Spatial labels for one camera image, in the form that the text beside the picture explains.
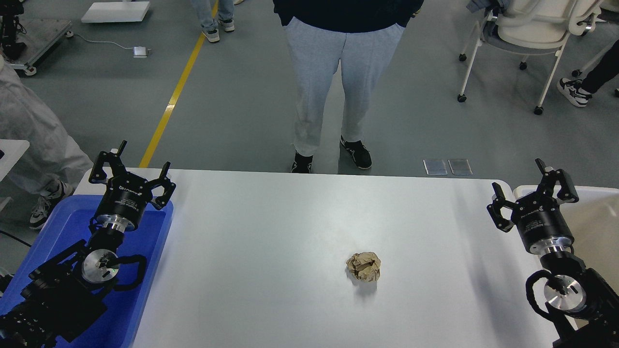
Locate white office chair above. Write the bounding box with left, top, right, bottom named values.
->
left=457, top=0, right=602, bottom=115

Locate white side table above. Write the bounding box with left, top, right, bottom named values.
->
left=0, top=139, right=29, bottom=181

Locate metal floor plate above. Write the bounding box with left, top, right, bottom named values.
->
left=424, top=159, right=447, bottom=176
left=447, top=159, right=473, bottom=175

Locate grey wheeled cart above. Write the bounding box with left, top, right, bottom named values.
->
left=0, top=0, right=73, bottom=76

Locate person in white coverall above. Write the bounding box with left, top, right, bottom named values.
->
left=0, top=61, right=93, bottom=230

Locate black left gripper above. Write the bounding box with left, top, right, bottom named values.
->
left=88, top=141, right=177, bottom=232

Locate white flat board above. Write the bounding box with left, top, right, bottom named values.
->
left=80, top=0, right=150, bottom=23

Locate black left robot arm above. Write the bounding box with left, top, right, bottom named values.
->
left=1, top=141, right=177, bottom=348

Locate blue plastic bin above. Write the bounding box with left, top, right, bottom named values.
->
left=0, top=194, right=174, bottom=348

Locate white plastic bin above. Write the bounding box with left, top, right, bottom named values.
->
left=512, top=185, right=619, bottom=334

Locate seated person leg and sneaker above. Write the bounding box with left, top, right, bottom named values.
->
left=557, top=41, right=619, bottom=108

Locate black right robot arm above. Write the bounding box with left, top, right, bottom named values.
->
left=487, top=158, right=619, bottom=348

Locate metal floor plate right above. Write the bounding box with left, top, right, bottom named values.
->
left=447, top=159, right=473, bottom=175

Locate brown paper ball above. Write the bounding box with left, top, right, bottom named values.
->
left=346, top=252, right=381, bottom=282

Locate person in jeans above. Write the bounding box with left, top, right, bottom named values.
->
left=190, top=0, right=235, bottom=43

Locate person in grey sweatpants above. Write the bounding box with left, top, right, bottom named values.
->
left=273, top=0, right=425, bottom=174

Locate grey power adapter with cable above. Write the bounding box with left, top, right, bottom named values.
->
left=73, top=32, right=151, bottom=58

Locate metal floor plate left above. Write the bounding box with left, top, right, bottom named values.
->
left=424, top=159, right=447, bottom=176

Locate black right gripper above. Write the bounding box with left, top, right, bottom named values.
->
left=486, top=158, right=579, bottom=255

